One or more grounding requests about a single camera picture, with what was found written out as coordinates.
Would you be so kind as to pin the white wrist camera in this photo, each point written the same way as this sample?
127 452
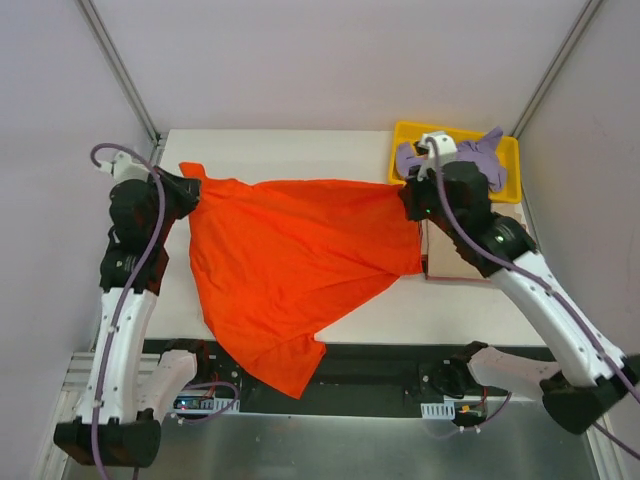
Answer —
123 167
437 149

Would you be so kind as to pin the aluminium frame post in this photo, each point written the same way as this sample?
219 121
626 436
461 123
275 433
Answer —
90 13
581 24

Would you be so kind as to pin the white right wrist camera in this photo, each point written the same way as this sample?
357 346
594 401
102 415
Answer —
437 149

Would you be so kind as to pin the yellow plastic bin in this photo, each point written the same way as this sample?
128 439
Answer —
507 152

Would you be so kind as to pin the left white cable duct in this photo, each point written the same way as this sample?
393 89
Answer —
191 405

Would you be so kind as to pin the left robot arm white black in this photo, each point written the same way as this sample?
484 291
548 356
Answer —
118 420

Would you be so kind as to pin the left aluminium frame post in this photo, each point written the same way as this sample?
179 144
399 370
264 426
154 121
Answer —
90 13

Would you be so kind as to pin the white cable duct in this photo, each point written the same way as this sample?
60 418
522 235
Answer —
438 411
191 405

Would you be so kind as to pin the purple t shirt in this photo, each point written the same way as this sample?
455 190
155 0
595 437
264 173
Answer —
481 152

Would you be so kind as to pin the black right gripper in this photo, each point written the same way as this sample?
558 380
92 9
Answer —
413 201

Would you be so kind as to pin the right white cable duct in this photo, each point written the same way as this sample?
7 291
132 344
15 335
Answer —
438 411

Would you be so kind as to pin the beige folded t shirt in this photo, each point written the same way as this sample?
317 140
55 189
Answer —
439 255

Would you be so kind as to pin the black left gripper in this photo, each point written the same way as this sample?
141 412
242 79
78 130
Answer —
185 190

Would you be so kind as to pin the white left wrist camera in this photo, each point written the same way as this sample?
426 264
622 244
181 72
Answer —
123 167

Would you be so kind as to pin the right aluminium frame post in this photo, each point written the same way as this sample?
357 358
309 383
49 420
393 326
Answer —
581 24

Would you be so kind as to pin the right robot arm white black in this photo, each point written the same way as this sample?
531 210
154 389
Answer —
587 375

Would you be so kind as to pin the orange t shirt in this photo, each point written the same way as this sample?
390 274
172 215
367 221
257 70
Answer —
276 262

